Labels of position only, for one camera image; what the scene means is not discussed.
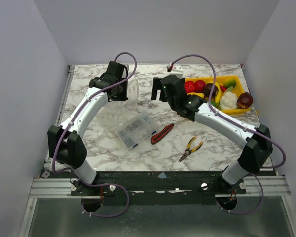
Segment yellow banana toy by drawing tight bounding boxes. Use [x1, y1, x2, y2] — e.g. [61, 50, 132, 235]
[214, 82, 222, 105]

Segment red black utility knife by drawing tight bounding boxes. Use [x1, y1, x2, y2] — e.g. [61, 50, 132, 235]
[150, 123, 174, 145]

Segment yellow plastic tray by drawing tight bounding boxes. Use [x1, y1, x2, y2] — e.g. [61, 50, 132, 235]
[184, 76, 253, 116]

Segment yellow lemon toy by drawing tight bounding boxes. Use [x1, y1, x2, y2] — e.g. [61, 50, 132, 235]
[188, 92, 204, 98]

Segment dark red apple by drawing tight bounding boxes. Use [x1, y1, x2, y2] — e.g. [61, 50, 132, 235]
[237, 92, 253, 109]

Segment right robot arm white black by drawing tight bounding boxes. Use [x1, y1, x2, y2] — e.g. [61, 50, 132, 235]
[151, 75, 273, 194]

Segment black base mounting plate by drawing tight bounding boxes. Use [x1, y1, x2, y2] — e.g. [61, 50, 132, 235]
[70, 171, 246, 206]

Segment red chili pepper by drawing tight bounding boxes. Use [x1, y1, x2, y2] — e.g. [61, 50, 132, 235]
[220, 85, 227, 92]

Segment green bell pepper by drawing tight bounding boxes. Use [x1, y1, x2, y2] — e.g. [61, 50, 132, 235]
[210, 100, 219, 108]

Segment red bell pepper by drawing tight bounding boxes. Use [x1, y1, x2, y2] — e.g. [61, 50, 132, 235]
[184, 81, 195, 93]

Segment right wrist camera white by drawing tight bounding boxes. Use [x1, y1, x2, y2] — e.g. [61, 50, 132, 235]
[167, 63, 183, 78]

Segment red tomato toy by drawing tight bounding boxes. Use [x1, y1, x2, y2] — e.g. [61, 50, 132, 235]
[194, 80, 206, 93]

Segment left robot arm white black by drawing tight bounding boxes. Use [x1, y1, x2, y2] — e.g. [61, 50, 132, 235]
[47, 61, 129, 195]

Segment clear screw organizer box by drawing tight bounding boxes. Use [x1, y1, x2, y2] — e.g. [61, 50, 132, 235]
[114, 111, 159, 149]

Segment yellow handled pliers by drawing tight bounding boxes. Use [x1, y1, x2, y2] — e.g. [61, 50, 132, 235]
[179, 136, 203, 162]

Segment dark purple mangosteen toy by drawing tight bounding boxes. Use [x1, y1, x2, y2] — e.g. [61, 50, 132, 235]
[203, 83, 219, 98]

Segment clear zip top bag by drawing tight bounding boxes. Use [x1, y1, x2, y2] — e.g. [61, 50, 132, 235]
[117, 79, 139, 113]

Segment aluminium extrusion rail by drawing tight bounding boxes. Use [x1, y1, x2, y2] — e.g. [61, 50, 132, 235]
[29, 176, 291, 199]

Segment white cauliflower toy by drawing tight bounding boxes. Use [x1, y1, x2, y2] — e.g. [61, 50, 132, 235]
[220, 91, 238, 110]

